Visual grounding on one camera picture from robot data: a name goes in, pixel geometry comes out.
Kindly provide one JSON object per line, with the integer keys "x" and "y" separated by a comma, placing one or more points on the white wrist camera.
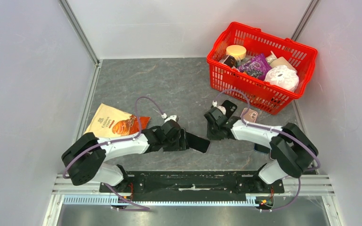
{"x": 220, "y": 107}
{"x": 166, "y": 118}

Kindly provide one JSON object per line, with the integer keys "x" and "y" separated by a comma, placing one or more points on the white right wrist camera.
{"x": 220, "y": 107}

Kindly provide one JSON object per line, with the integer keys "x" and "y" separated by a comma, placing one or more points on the beige box in basket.
{"x": 282, "y": 61}

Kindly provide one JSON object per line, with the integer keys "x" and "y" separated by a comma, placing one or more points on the cassava chips snack bag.
{"x": 111, "y": 122}

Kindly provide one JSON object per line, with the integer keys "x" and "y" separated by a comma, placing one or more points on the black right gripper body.
{"x": 212, "y": 133}

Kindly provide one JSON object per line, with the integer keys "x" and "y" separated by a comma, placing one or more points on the yellow lid jar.
{"x": 237, "y": 51}

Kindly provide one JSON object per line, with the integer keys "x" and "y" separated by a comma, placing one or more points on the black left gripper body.
{"x": 175, "y": 144}

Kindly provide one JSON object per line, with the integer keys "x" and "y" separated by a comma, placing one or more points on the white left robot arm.
{"x": 85, "y": 159}

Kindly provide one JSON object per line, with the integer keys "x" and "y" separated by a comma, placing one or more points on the white plastic bag item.
{"x": 283, "y": 77}

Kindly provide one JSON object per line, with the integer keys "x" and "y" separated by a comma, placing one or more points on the red plastic shopping basket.
{"x": 263, "y": 95}

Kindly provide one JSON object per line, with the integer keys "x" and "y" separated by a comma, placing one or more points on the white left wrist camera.
{"x": 166, "y": 118}

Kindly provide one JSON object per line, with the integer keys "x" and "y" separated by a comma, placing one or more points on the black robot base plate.
{"x": 195, "y": 186}

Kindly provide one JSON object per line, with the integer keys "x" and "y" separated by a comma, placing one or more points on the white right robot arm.
{"x": 290, "y": 150}

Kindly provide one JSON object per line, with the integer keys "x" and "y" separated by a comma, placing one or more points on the purple snack packet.
{"x": 256, "y": 67}

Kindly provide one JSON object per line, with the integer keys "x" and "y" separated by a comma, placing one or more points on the black smartphone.
{"x": 197, "y": 143}

